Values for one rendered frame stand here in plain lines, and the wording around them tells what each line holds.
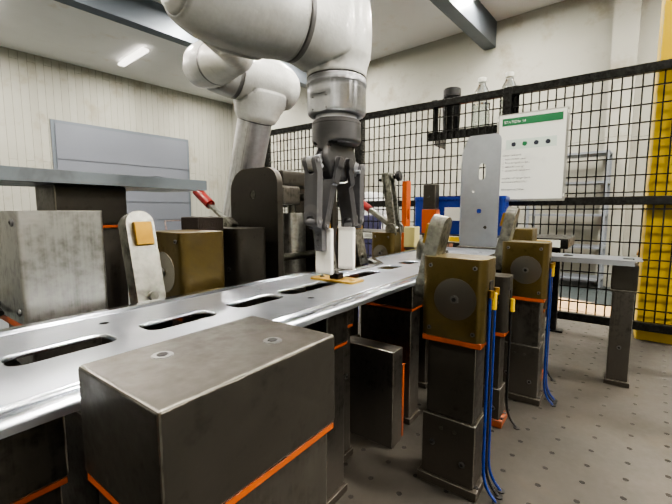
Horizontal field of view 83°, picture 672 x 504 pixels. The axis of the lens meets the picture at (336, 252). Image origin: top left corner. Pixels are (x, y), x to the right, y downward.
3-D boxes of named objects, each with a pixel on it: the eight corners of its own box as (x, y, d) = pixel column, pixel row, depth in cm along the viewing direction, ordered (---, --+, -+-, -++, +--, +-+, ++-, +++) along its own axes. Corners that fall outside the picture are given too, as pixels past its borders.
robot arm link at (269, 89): (191, 281, 133) (248, 277, 147) (206, 306, 122) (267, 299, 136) (223, 42, 105) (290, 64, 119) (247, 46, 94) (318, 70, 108)
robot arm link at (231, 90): (196, 25, 87) (251, 43, 95) (173, 35, 100) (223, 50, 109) (192, 85, 90) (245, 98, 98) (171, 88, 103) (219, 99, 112)
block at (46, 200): (76, 477, 59) (53, 183, 54) (57, 457, 63) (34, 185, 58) (141, 445, 67) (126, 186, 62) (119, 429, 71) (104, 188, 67)
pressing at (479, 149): (496, 247, 115) (501, 132, 111) (458, 245, 122) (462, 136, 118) (496, 247, 115) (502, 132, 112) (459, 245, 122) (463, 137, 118)
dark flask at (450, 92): (456, 131, 153) (458, 84, 151) (438, 133, 157) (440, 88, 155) (462, 134, 159) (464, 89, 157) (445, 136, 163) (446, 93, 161)
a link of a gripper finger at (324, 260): (333, 228, 57) (330, 228, 56) (333, 274, 57) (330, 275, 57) (318, 227, 58) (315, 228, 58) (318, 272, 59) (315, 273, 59)
